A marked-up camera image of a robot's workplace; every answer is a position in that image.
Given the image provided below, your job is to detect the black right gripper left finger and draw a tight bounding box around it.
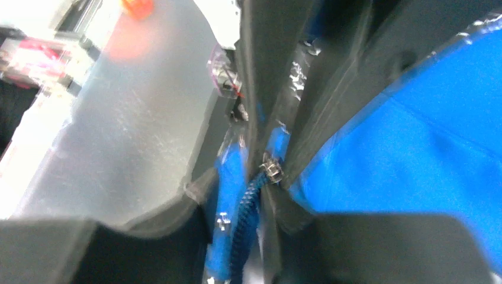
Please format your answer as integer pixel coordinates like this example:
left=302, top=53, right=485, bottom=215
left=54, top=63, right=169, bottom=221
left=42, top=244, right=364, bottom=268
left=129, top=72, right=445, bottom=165
left=1, top=168, right=219, bottom=283

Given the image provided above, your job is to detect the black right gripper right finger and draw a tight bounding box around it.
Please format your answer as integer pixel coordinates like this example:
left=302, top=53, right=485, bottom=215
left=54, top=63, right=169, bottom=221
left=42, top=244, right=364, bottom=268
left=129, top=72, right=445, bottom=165
left=261, top=185, right=493, bottom=283

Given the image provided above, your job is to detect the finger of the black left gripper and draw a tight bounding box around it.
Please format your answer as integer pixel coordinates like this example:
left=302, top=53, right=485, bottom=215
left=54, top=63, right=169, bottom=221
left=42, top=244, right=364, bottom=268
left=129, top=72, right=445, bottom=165
left=236, top=1, right=318, bottom=173
left=281, top=1, right=501, bottom=189

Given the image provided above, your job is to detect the blue zip jacket white lining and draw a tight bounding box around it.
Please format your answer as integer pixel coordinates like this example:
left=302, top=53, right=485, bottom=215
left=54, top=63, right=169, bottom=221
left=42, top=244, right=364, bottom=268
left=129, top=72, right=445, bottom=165
left=204, top=15, right=502, bottom=284

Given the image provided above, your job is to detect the orange labelled bottle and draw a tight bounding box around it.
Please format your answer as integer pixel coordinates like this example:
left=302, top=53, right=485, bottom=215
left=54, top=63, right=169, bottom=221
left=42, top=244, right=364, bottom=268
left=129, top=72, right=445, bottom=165
left=120, top=0, right=154, bottom=20

